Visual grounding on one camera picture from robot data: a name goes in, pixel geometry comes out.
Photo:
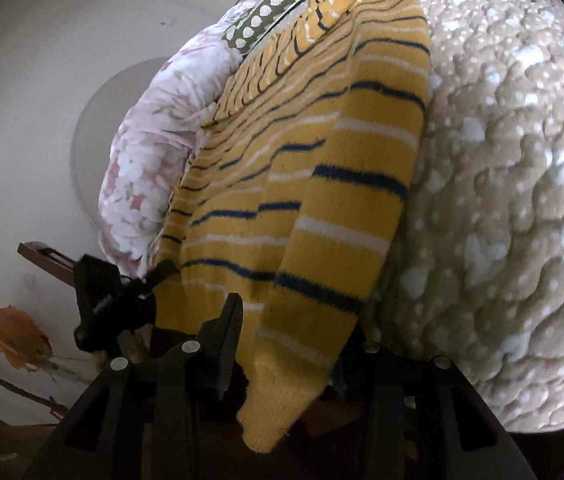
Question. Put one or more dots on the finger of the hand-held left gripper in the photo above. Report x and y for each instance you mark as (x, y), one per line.
(162, 272)

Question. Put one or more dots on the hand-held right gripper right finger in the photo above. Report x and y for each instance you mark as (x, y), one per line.
(381, 360)

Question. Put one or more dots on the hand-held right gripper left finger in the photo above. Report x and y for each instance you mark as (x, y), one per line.
(225, 342)

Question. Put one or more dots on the yellow striped knit sweater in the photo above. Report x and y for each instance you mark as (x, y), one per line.
(307, 200)

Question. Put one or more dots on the pink floral pillow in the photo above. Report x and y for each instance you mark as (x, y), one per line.
(157, 145)

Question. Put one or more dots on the beige spotted blanket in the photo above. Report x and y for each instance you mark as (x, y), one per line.
(501, 210)

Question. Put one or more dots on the green polka dot pillow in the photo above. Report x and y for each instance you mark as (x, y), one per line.
(274, 2)

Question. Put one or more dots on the orange flower wall decal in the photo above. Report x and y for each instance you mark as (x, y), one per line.
(14, 335)

